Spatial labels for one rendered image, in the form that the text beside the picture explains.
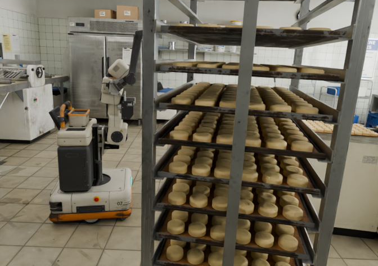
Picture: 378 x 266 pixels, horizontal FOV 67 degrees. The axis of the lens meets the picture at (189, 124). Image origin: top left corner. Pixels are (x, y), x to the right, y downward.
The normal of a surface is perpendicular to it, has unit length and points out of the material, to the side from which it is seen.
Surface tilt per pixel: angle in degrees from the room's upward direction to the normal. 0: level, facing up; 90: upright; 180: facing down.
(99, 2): 90
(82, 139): 90
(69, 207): 90
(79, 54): 90
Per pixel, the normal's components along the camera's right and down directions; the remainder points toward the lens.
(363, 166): -0.15, 0.22
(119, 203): 0.18, 0.24
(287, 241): 0.04, -0.97
